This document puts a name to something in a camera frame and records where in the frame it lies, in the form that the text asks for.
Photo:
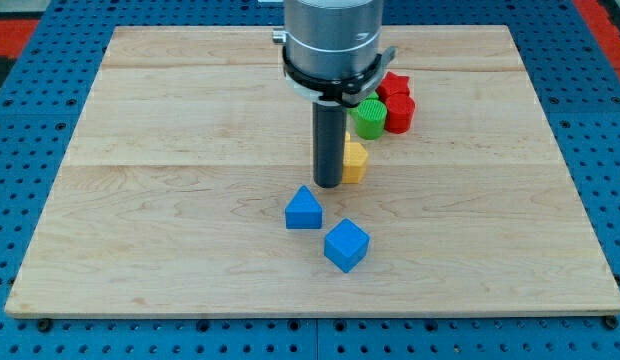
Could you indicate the yellow hexagon block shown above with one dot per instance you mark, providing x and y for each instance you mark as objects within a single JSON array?
[{"x": 354, "y": 163}]

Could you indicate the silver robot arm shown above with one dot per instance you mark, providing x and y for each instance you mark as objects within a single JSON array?
[{"x": 330, "y": 49}]

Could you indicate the blue triangle block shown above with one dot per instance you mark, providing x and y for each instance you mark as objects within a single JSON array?
[{"x": 303, "y": 211}]

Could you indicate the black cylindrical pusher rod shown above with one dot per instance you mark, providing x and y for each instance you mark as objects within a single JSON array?
[{"x": 329, "y": 127}]

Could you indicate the blue cube block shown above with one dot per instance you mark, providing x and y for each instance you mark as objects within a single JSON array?
[{"x": 346, "y": 245}]

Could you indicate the red cylinder block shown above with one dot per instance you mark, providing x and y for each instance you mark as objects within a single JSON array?
[{"x": 400, "y": 112}]

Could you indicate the red star block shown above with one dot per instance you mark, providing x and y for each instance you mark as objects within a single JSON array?
[{"x": 393, "y": 84}]

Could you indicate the wooden board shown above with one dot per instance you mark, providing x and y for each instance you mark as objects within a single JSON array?
[{"x": 169, "y": 202}]

